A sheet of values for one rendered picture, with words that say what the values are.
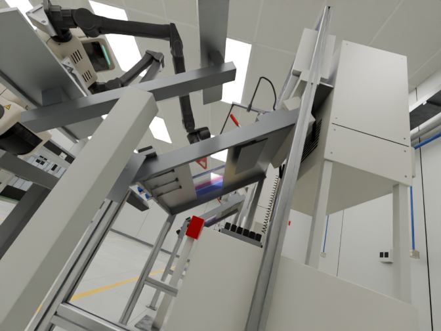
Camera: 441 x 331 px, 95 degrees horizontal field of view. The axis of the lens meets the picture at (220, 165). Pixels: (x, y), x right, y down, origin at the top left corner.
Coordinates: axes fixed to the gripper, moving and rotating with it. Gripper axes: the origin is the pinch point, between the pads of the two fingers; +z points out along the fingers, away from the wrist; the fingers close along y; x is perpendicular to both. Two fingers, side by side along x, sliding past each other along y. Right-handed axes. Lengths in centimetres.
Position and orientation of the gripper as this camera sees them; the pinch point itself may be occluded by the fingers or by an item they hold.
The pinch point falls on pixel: (205, 164)
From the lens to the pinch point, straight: 107.5
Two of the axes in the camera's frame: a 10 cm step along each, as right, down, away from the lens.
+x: -9.1, 3.8, -1.7
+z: 4.1, 8.5, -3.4
